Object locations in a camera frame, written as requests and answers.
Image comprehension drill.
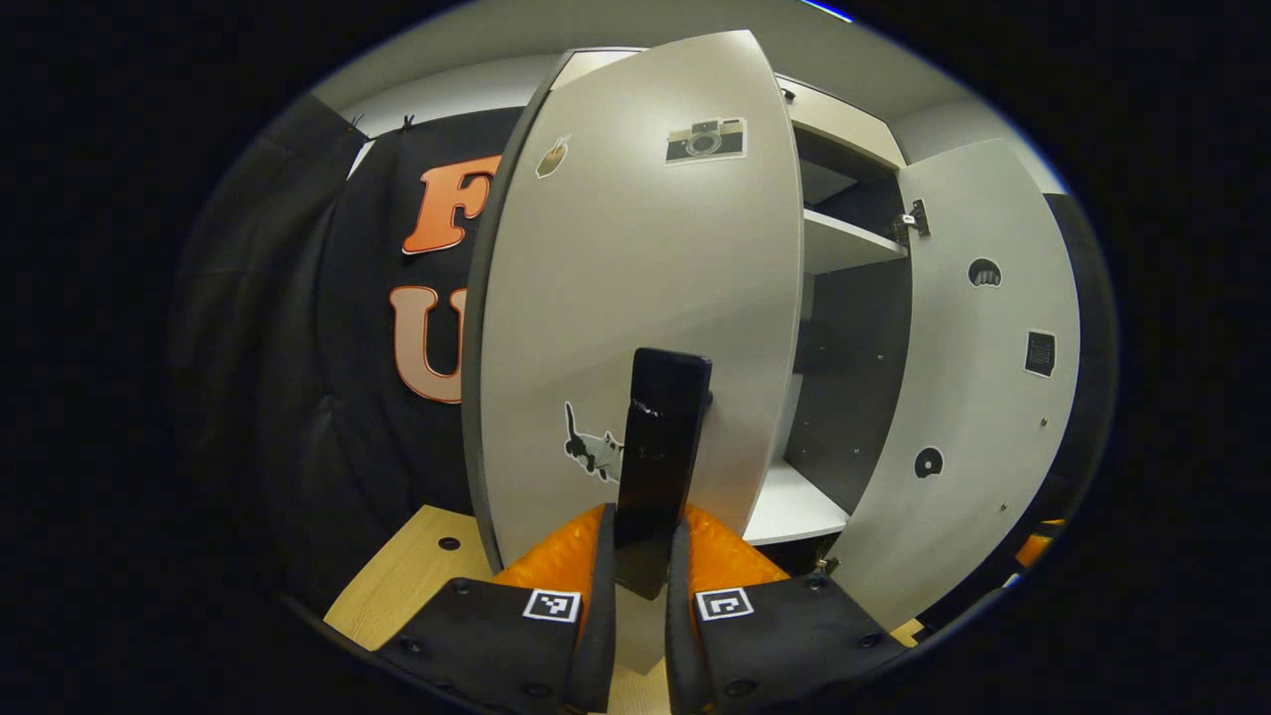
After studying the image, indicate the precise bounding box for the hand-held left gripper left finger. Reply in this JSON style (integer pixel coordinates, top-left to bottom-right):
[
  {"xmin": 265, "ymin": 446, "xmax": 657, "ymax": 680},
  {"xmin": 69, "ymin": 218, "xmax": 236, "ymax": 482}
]
[{"xmin": 375, "ymin": 501, "xmax": 619, "ymax": 715}]

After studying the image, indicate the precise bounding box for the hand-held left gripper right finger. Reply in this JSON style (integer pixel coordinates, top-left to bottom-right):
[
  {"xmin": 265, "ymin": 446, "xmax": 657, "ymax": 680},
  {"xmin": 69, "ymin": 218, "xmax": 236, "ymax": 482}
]
[{"xmin": 663, "ymin": 503, "xmax": 907, "ymax": 715}]

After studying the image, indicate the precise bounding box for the cabinet door with cherry sticker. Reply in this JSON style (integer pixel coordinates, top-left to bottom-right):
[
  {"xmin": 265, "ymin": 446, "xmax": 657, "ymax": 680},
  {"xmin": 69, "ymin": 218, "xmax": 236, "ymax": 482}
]
[{"xmin": 824, "ymin": 137, "xmax": 1081, "ymax": 632}]

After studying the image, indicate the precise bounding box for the grey double-door shoe cabinet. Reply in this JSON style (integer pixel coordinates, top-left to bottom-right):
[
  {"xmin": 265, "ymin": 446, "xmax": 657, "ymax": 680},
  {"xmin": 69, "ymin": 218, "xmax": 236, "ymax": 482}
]
[{"xmin": 546, "ymin": 45, "xmax": 1068, "ymax": 577}]

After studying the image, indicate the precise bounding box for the cabinet door with camera sticker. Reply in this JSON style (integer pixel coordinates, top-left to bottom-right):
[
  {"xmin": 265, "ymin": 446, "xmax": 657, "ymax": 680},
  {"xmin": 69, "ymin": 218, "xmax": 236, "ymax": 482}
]
[{"xmin": 462, "ymin": 30, "xmax": 803, "ymax": 676}]

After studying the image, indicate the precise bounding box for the black backdrop cloth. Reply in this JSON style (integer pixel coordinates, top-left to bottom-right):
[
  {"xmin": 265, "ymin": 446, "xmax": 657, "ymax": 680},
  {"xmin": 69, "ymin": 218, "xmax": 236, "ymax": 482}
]
[{"xmin": 174, "ymin": 94, "xmax": 1118, "ymax": 617}]

